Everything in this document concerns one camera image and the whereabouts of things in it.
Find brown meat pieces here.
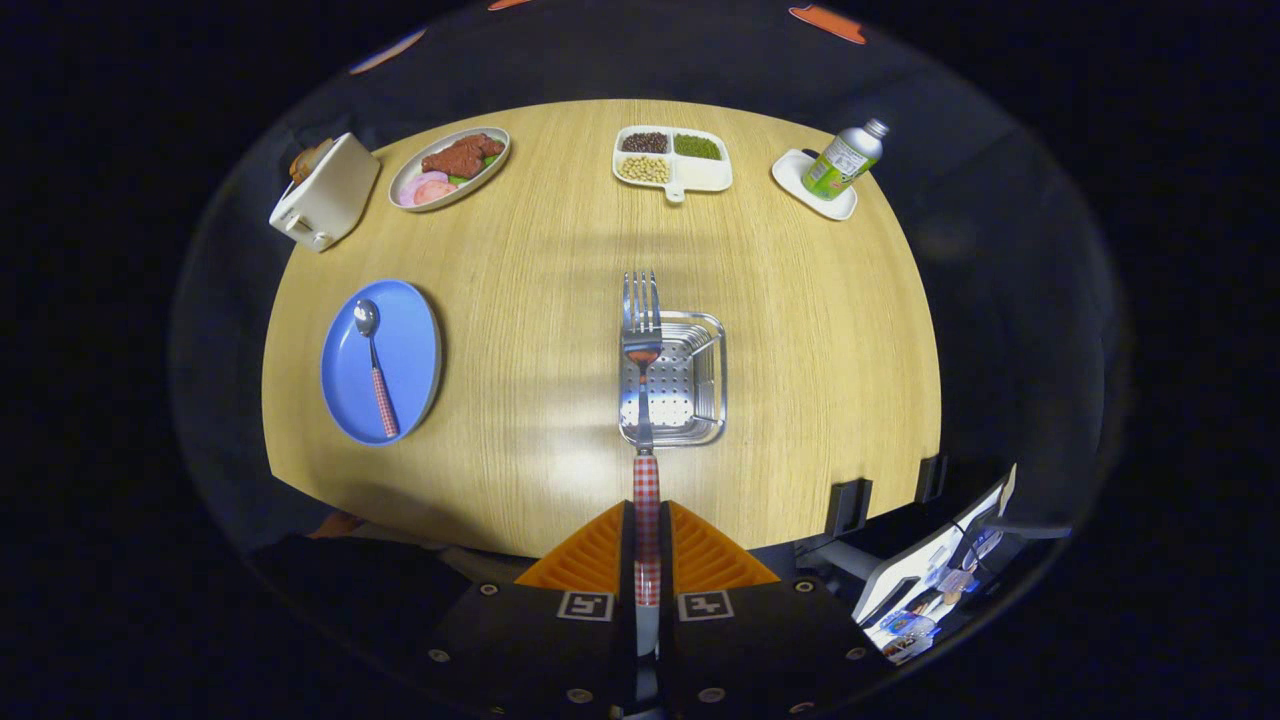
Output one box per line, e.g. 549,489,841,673
421,133,505,181

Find red checked handle fork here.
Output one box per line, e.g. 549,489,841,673
621,270,663,658

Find pink ham slices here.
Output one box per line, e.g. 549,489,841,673
398,171,459,208

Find blue round plate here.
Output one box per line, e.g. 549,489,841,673
320,279,444,447

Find cream white toaster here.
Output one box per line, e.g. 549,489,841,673
269,132,382,253

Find red checked handle spoon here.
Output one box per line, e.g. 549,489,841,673
353,299,401,439

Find small white dish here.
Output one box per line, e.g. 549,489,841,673
771,149,859,222

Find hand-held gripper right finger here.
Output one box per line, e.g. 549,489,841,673
660,500,881,717

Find oval white food plate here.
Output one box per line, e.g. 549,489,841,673
388,127,512,213

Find green label metal bottle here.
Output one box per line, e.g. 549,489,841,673
801,118,890,201

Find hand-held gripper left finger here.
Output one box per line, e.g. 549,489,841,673
425,500,638,717

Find white divided bean tray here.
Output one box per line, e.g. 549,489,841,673
612,125,734,205

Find brown toast slices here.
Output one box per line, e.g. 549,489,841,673
289,138,336,186

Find perforated metal basket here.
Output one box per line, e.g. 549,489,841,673
617,310,728,448

